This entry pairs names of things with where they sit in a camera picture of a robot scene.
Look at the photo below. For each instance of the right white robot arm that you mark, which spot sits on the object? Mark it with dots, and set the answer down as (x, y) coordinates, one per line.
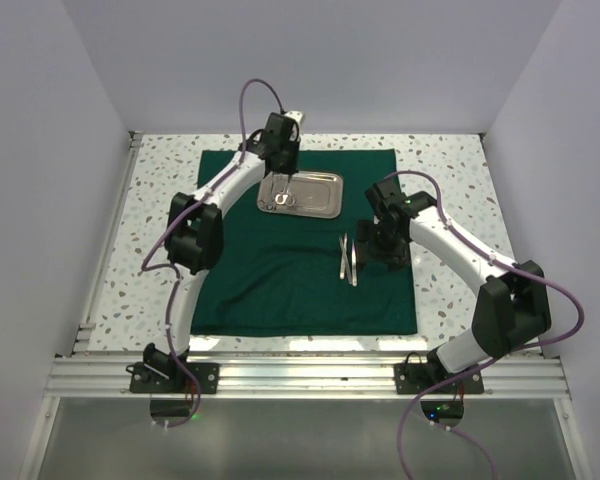
(511, 300)

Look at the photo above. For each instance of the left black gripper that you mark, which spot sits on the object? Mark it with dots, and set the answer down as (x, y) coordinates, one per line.
(290, 168)

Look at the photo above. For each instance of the steel forceps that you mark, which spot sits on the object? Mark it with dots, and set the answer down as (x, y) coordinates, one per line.
(269, 188)

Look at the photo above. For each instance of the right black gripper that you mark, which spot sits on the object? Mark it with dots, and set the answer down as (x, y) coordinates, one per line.
(397, 259)

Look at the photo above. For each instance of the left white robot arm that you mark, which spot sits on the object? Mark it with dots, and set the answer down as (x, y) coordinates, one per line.
(194, 237)

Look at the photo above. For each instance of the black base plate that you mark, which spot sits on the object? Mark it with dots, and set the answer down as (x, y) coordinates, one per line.
(415, 374)
(204, 377)

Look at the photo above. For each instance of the steel tweezers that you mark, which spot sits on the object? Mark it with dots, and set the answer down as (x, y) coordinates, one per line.
(352, 258)
(344, 271)

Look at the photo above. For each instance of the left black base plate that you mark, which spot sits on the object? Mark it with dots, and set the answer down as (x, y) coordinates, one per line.
(204, 377)

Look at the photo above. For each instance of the dark green surgical cloth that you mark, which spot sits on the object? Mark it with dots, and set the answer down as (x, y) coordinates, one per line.
(278, 275)

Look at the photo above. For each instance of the stainless steel instrument tray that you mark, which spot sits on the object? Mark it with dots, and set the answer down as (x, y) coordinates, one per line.
(319, 195)

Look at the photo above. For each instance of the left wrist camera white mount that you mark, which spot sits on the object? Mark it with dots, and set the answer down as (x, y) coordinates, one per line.
(298, 117)

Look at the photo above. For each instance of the aluminium mounting rail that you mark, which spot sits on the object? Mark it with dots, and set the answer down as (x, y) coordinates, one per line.
(312, 375)

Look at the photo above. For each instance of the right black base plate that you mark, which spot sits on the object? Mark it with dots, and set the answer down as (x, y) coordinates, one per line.
(415, 374)

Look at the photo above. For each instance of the steel surgical scissors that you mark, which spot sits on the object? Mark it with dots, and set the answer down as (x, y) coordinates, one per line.
(285, 197)

